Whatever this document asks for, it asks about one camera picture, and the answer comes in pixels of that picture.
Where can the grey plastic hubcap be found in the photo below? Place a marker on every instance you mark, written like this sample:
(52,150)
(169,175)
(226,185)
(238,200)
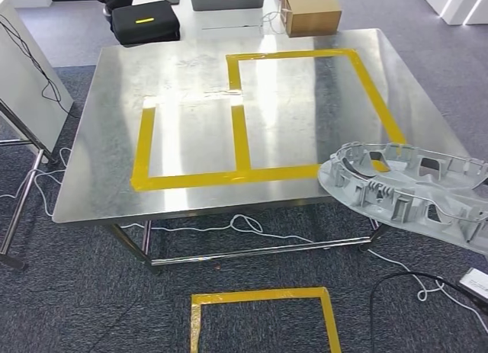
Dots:
(404,181)

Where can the steel workbench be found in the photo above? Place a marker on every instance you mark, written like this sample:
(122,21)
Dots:
(114,138)

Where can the white table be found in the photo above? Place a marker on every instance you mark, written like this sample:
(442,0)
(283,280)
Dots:
(228,22)

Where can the brown cardboard box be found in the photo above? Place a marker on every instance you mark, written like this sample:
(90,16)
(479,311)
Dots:
(312,17)

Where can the black case yellow label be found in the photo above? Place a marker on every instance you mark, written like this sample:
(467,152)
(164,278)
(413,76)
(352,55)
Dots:
(145,30)

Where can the steel tube stand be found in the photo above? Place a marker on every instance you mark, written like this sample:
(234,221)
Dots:
(22,204)

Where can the white board panel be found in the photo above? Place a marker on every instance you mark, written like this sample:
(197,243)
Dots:
(23,98)

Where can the white display plinth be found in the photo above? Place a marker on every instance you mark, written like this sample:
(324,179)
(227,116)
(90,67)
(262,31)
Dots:
(438,2)
(478,9)

